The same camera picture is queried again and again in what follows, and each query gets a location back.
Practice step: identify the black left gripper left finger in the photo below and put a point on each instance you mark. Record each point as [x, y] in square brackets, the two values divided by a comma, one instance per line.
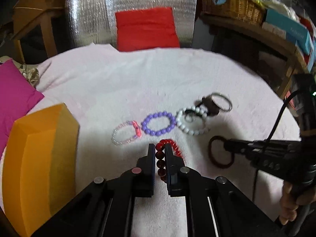
[146, 178]

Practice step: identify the patterned grey cloth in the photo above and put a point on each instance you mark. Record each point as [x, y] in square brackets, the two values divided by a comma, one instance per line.
[30, 72]

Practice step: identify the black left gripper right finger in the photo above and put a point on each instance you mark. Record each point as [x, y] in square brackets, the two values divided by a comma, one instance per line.
[174, 177]

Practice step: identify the magenta pillow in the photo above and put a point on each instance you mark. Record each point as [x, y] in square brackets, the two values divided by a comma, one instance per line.
[18, 97]

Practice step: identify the wicker basket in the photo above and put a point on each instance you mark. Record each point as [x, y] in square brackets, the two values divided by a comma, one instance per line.
[243, 10]

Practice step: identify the wooden shelf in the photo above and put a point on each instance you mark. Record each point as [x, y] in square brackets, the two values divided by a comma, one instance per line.
[295, 62]

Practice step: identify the teal cardboard box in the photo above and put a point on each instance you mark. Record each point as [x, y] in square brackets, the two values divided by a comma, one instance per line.
[293, 28]

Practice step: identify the silver foil insulation sheet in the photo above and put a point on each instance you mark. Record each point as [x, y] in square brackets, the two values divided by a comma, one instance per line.
[93, 21]

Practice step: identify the wooden chair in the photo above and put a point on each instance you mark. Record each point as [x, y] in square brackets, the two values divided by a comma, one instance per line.
[29, 14]

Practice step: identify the orange cardboard box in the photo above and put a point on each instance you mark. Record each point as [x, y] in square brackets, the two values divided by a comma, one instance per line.
[39, 167]

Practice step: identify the right hand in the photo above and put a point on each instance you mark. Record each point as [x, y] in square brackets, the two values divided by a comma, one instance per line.
[289, 205]

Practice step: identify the black strap keychain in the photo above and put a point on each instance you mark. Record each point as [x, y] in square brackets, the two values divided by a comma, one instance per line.
[206, 104]

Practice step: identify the red pillow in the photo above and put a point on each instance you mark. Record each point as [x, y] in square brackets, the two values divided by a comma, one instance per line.
[146, 29]

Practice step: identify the thin metal bangle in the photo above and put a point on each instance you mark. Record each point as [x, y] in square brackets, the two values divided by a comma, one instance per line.
[221, 101]

